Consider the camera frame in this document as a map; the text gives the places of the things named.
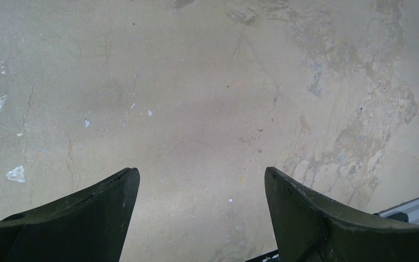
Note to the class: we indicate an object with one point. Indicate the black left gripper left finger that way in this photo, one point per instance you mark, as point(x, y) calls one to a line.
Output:
point(88, 225)

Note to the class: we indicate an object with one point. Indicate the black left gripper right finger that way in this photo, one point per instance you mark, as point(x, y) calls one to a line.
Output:
point(309, 226)

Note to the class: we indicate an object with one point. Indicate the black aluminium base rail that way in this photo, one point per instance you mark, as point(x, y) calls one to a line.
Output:
point(405, 212)

